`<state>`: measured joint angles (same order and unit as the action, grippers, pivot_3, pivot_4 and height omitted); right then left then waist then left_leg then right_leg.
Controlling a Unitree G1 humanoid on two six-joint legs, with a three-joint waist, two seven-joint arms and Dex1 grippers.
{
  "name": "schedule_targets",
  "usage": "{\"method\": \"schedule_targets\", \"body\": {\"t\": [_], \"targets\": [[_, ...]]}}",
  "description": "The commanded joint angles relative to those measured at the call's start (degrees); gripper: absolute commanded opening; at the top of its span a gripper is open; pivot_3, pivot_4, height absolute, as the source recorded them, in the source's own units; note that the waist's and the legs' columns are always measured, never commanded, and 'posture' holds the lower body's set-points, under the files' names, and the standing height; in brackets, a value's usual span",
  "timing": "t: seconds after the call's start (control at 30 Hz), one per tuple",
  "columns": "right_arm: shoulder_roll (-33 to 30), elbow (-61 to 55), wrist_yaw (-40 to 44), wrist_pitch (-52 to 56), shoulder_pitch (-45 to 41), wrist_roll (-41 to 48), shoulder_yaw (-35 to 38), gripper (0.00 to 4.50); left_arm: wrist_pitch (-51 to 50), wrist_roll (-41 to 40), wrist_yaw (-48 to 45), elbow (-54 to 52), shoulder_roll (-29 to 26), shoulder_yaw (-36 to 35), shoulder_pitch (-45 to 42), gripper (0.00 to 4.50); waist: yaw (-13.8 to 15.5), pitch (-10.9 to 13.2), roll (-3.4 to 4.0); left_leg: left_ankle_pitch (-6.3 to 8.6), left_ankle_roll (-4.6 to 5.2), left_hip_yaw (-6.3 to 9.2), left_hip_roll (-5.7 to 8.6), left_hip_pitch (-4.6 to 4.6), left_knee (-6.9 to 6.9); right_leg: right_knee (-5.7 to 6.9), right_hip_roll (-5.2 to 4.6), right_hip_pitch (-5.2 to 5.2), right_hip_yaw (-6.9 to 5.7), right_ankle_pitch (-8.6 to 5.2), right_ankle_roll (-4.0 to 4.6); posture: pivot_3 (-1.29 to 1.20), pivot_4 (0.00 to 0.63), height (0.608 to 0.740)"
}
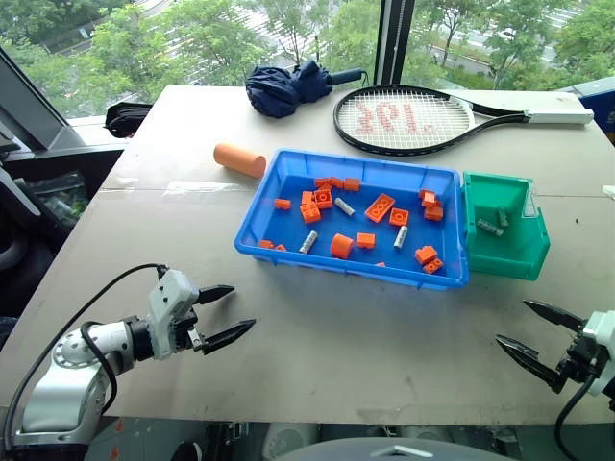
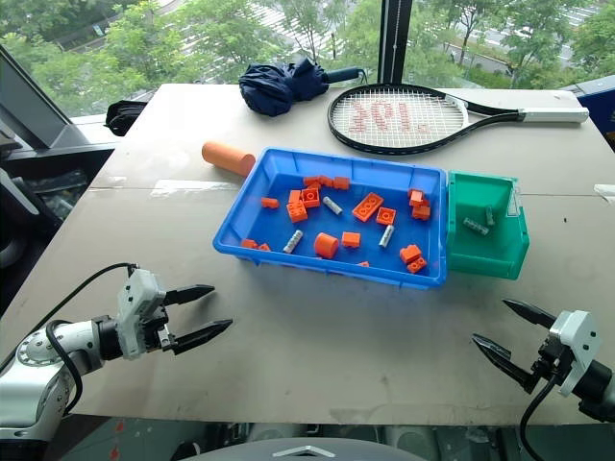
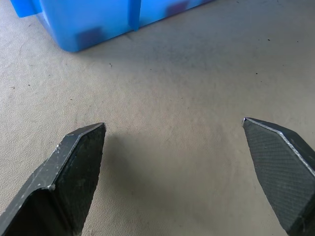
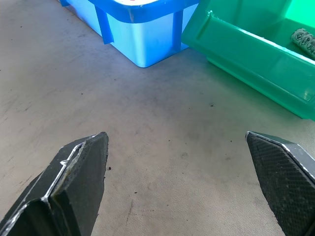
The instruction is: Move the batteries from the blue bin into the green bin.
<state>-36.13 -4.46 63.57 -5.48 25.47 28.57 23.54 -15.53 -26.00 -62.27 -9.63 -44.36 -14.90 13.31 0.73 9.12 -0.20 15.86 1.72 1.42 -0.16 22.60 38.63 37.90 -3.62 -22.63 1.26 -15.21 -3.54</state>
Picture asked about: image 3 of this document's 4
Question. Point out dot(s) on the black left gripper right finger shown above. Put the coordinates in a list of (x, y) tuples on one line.
[(283, 172)]

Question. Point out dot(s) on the blue plastic bin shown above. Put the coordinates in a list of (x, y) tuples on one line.
[(98, 22)]

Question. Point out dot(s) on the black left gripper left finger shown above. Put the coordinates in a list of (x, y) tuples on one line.
[(64, 177)]

